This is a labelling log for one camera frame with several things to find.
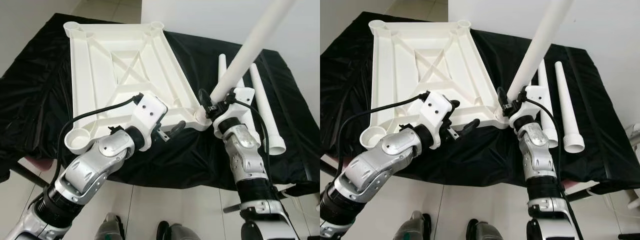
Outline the grey robot left foot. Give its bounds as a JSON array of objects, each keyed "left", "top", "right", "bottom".
[
  {"left": 95, "top": 212, "right": 125, "bottom": 240},
  {"left": 392, "top": 211, "right": 432, "bottom": 240}
]

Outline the white plastic ribbed tabletop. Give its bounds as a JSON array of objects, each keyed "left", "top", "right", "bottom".
[
  {"left": 63, "top": 21, "right": 214, "bottom": 155},
  {"left": 360, "top": 19, "right": 521, "bottom": 151}
]

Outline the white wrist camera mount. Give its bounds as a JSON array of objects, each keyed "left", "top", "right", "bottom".
[
  {"left": 419, "top": 92, "right": 453, "bottom": 150},
  {"left": 214, "top": 86, "right": 255, "bottom": 133},
  {"left": 510, "top": 85, "right": 546, "bottom": 132},
  {"left": 131, "top": 93, "right": 168, "bottom": 151}
]

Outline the grey robot right foot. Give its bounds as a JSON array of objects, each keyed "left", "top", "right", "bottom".
[
  {"left": 156, "top": 220, "right": 203, "bottom": 240},
  {"left": 466, "top": 218, "right": 503, "bottom": 240}
]

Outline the grey robot foot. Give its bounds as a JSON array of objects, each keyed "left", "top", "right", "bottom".
[
  {"left": 466, "top": 218, "right": 503, "bottom": 240},
  {"left": 95, "top": 212, "right": 125, "bottom": 240},
  {"left": 156, "top": 220, "right": 203, "bottom": 240},
  {"left": 392, "top": 211, "right": 432, "bottom": 240}
]

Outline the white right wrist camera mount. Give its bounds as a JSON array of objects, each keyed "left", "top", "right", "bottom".
[
  {"left": 510, "top": 85, "right": 546, "bottom": 132},
  {"left": 214, "top": 86, "right": 255, "bottom": 133}
]

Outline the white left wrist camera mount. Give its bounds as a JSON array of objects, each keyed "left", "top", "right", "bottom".
[
  {"left": 419, "top": 92, "right": 453, "bottom": 150},
  {"left": 131, "top": 93, "right": 168, "bottom": 151}
]

